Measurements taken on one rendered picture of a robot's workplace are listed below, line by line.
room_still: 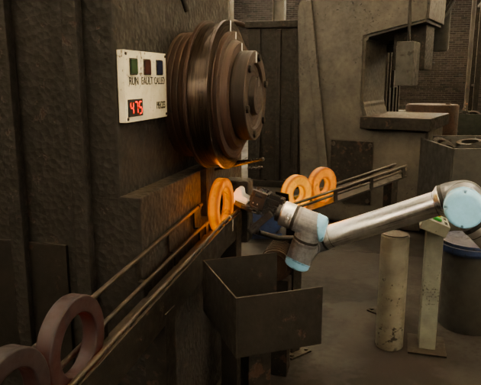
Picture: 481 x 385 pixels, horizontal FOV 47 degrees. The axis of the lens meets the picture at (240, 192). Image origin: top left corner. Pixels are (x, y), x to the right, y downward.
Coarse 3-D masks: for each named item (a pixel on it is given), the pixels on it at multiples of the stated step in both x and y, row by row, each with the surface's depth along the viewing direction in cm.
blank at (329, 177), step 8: (320, 168) 234; (328, 168) 235; (312, 176) 232; (320, 176) 233; (328, 176) 236; (312, 184) 231; (328, 184) 238; (336, 184) 240; (312, 192) 232; (320, 192) 234; (312, 200) 236; (328, 200) 239
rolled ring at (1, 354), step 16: (0, 352) 83; (16, 352) 84; (32, 352) 88; (0, 368) 81; (16, 368) 85; (32, 368) 89; (48, 368) 93; (0, 384) 81; (32, 384) 91; (48, 384) 93
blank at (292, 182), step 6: (288, 180) 223; (294, 180) 223; (300, 180) 226; (306, 180) 228; (282, 186) 223; (288, 186) 222; (294, 186) 224; (300, 186) 228; (306, 186) 228; (288, 192) 222; (300, 192) 230; (306, 192) 229; (300, 198) 229; (300, 204) 228
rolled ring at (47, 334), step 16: (64, 304) 98; (80, 304) 101; (96, 304) 107; (48, 320) 96; (64, 320) 97; (96, 320) 107; (48, 336) 94; (96, 336) 108; (48, 352) 93; (80, 352) 108; (96, 352) 108; (80, 368) 105; (64, 384) 98
